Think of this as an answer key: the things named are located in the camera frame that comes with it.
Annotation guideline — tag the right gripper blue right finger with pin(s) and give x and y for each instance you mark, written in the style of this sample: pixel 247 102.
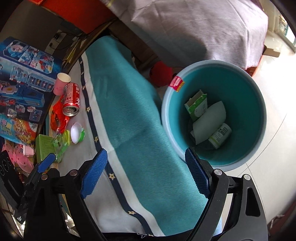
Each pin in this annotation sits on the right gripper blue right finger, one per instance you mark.
pixel 200 171

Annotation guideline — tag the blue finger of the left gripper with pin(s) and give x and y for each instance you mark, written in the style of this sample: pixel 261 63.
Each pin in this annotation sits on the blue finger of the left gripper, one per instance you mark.
pixel 48 161

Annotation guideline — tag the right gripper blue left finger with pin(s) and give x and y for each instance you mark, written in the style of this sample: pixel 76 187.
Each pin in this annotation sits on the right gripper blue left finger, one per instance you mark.
pixel 93 171

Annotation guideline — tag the green clear plastic wrapper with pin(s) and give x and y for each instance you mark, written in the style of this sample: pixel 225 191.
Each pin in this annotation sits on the green clear plastic wrapper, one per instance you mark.
pixel 61 143

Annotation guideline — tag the green white yogurt cup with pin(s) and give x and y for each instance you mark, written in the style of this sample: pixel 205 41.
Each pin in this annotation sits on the green white yogurt cup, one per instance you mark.
pixel 77 133

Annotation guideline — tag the red snack wrapper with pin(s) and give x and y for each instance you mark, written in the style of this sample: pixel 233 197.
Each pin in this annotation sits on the red snack wrapper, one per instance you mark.
pixel 58 120

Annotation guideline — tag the white green label bottle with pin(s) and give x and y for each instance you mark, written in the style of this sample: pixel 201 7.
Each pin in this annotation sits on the white green label bottle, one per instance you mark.
pixel 220 135

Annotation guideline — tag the white paper napkin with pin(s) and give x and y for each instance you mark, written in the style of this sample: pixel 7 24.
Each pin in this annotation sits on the white paper napkin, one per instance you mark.
pixel 209 122

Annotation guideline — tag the red soda can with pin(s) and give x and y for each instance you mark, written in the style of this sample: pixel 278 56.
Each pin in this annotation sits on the red soda can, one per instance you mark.
pixel 71 99

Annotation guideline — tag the green white carton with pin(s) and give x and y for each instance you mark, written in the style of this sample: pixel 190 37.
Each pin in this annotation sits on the green white carton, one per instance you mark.
pixel 197 105

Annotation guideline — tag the pink paper cup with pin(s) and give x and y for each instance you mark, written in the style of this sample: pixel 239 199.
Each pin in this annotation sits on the pink paper cup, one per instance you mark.
pixel 61 81

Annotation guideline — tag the teal trash bin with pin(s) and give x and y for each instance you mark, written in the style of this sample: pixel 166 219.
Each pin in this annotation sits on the teal trash bin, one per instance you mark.
pixel 245 112

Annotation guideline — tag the green cardboard box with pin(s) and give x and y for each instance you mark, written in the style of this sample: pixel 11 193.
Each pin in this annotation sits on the green cardboard box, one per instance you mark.
pixel 43 147

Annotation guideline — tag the pink butterfly wings toy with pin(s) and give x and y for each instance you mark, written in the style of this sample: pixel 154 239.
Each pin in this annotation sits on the pink butterfly wings toy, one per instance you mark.
pixel 17 157

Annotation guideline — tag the paw patrol toy package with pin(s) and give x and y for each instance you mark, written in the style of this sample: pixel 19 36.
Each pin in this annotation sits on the paw patrol toy package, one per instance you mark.
pixel 18 131

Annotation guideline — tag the blue toy box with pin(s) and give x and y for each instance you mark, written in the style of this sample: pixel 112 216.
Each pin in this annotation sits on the blue toy box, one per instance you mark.
pixel 28 76

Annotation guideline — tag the grey cloth covered furniture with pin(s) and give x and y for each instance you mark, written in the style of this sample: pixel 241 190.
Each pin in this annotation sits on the grey cloth covered furniture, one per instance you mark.
pixel 184 32

